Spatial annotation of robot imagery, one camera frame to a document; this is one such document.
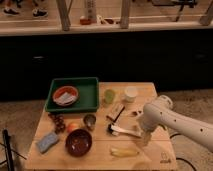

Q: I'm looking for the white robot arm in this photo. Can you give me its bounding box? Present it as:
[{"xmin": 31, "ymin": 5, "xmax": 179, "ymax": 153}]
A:
[{"xmin": 138, "ymin": 95, "xmax": 213, "ymax": 153}]

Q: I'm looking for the wooden block brush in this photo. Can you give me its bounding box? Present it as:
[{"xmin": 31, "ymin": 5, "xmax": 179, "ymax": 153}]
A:
[{"xmin": 106, "ymin": 103, "xmax": 125, "ymax": 121}]

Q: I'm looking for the white plastic cup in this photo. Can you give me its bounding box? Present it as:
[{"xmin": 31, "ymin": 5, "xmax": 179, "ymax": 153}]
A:
[{"xmin": 124, "ymin": 86, "xmax": 138, "ymax": 103}]

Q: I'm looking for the green plastic cup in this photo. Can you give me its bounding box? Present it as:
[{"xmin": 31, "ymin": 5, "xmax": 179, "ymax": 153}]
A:
[{"xmin": 104, "ymin": 89, "xmax": 115, "ymax": 104}]

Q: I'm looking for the small metal cup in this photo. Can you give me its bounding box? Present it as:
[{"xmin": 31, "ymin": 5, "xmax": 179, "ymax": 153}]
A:
[{"xmin": 83, "ymin": 114, "xmax": 96, "ymax": 131}]

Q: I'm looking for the yellow banana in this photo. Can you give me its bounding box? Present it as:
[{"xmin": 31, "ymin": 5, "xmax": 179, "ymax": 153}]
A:
[{"xmin": 110, "ymin": 147, "xmax": 139, "ymax": 157}]

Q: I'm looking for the dark red bowl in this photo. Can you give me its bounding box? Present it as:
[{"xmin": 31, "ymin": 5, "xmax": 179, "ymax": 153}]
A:
[{"xmin": 65, "ymin": 129, "xmax": 92, "ymax": 157}]

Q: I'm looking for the peach fruit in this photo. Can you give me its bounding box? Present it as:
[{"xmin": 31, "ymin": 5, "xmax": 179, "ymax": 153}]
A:
[{"xmin": 66, "ymin": 122, "xmax": 79, "ymax": 133}]

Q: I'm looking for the green plastic tray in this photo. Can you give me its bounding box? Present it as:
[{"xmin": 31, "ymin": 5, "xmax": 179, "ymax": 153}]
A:
[{"xmin": 45, "ymin": 77, "xmax": 99, "ymax": 113}]

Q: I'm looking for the grey cloth in bowl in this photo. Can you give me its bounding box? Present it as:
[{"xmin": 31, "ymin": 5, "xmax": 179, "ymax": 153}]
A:
[{"xmin": 55, "ymin": 92, "xmax": 75, "ymax": 104}]

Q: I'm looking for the bunch of dark grapes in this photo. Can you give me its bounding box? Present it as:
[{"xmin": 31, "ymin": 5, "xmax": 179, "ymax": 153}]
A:
[{"xmin": 48, "ymin": 113, "xmax": 66, "ymax": 134}]

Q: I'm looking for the orange bowl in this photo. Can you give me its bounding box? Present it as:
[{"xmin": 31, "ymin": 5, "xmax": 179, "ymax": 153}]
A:
[{"xmin": 52, "ymin": 86, "xmax": 79, "ymax": 106}]

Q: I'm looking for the blue sponge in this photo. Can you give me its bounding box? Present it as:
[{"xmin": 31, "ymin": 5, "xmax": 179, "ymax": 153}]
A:
[{"xmin": 36, "ymin": 132, "xmax": 59, "ymax": 153}]

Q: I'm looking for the red object on shelf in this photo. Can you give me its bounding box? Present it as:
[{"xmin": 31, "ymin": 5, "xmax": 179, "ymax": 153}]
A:
[{"xmin": 79, "ymin": 16, "xmax": 92, "ymax": 25}]

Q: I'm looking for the black tripod stand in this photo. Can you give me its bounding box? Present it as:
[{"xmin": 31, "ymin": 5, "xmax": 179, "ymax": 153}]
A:
[{"xmin": 0, "ymin": 129, "xmax": 26, "ymax": 171}]

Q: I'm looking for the black cable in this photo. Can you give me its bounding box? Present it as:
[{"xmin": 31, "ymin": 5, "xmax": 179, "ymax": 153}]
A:
[{"xmin": 169, "ymin": 132, "xmax": 198, "ymax": 171}]

